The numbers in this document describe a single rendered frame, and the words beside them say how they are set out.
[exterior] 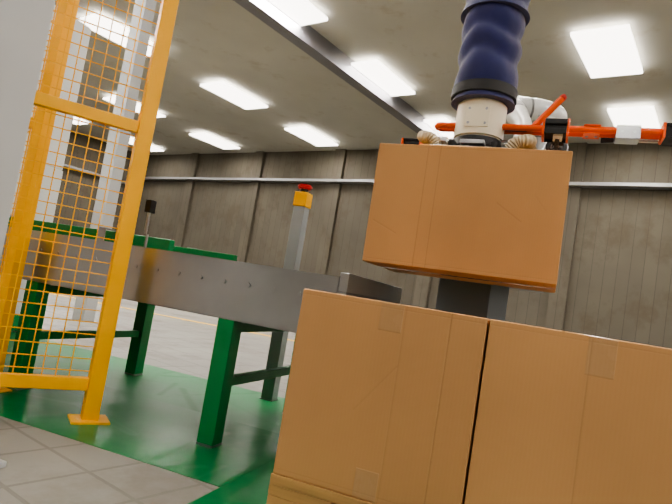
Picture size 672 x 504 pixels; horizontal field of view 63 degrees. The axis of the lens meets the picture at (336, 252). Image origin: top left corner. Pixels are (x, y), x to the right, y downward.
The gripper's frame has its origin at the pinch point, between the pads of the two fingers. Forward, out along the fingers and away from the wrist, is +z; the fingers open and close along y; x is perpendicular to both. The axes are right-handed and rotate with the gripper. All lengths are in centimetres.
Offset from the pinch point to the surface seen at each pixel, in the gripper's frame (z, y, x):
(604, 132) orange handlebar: 3.1, 0.8, -13.8
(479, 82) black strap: 11.0, -11.6, 26.6
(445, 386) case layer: 81, 80, 14
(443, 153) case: 19.7, 15.9, 33.2
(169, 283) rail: 35, 71, 115
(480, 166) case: 20.0, 19.3, 21.1
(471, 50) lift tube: 7.9, -24.2, 31.3
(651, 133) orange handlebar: 3.6, 0.5, -27.0
